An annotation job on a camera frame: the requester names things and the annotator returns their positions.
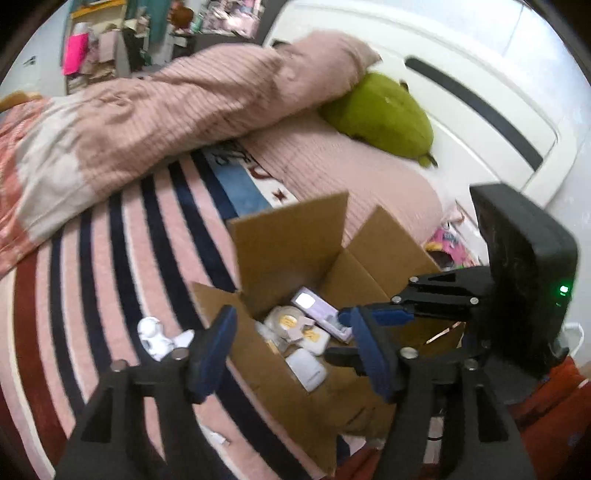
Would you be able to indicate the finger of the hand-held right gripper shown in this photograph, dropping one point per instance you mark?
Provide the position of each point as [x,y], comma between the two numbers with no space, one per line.
[341,356]
[392,317]

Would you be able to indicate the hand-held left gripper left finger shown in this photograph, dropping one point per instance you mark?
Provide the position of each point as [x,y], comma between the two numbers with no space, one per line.
[210,364]

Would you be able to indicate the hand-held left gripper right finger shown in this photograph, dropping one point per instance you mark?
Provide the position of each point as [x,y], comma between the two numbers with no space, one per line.
[374,355]

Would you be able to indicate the white yellow-label small box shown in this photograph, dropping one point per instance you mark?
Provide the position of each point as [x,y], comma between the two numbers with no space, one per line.
[316,341]

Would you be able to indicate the white soap bar packet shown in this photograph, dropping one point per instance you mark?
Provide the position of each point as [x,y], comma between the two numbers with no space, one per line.
[307,369]

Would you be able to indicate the purple rectangular box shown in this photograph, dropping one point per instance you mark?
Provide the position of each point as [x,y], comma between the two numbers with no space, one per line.
[323,316]

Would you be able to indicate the white plastic item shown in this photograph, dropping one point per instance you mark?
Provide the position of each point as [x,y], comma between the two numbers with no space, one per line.
[270,339]

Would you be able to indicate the round white gold packet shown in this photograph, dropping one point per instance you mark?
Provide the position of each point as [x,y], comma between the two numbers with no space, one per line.
[286,321]

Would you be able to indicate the brown cardboard box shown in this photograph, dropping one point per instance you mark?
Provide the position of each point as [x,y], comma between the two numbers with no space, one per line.
[286,249]

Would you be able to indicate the pink ribbed pillow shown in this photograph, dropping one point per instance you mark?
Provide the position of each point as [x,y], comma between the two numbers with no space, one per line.
[360,184]

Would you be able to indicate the striped bed sheet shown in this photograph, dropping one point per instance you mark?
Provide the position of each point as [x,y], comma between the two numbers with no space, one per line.
[92,277]

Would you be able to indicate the green plush toy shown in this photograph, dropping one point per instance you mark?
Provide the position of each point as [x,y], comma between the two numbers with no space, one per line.
[383,115]

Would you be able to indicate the white bed headboard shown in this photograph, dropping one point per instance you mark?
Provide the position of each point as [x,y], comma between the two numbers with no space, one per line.
[461,46]

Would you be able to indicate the pink patchwork duvet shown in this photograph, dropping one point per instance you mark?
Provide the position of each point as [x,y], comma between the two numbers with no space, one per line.
[138,124]

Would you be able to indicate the black hanging garment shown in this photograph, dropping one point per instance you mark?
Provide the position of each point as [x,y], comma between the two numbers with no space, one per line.
[134,48]

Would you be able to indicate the brown plush toy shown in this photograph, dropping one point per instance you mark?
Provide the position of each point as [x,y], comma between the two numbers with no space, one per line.
[18,99]

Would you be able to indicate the bright pink bag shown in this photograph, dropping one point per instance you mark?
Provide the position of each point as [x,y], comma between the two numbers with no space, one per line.
[76,53]

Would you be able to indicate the teal curtain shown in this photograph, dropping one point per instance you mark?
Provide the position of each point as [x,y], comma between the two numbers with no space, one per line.
[154,18]

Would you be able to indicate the brown teddy bear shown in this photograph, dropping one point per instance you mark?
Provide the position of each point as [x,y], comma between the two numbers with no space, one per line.
[181,14]

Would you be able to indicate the yellow wooden shelf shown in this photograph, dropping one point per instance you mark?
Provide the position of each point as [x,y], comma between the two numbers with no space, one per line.
[99,9]

